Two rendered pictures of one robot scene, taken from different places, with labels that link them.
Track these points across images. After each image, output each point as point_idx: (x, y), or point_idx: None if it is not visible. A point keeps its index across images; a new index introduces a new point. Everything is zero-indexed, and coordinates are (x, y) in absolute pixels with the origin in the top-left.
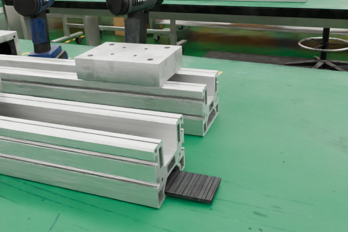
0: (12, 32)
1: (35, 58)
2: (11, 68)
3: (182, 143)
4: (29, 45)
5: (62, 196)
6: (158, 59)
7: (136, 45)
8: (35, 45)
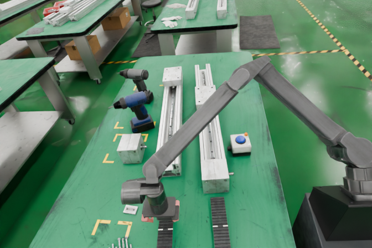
0: (125, 134)
1: (164, 103)
2: (176, 103)
3: (187, 78)
4: (84, 172)
5: (213, 84)
6: (177, 67)
7: (165, 74)
8: (146, 113)
